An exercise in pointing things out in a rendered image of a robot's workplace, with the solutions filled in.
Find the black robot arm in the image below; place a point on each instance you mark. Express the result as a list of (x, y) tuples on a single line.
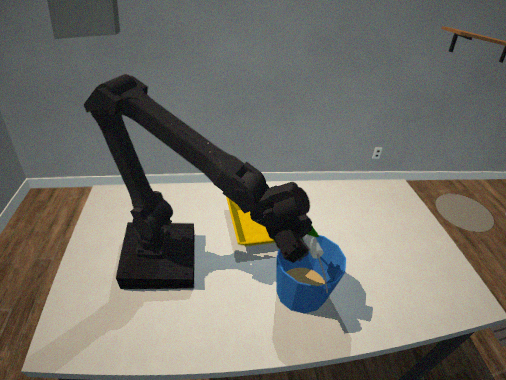
[(242, 183)]

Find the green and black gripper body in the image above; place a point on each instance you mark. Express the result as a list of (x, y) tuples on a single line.
[(306, 221)]

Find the yellow paint tray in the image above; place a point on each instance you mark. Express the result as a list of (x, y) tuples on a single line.
[(247, 231)]

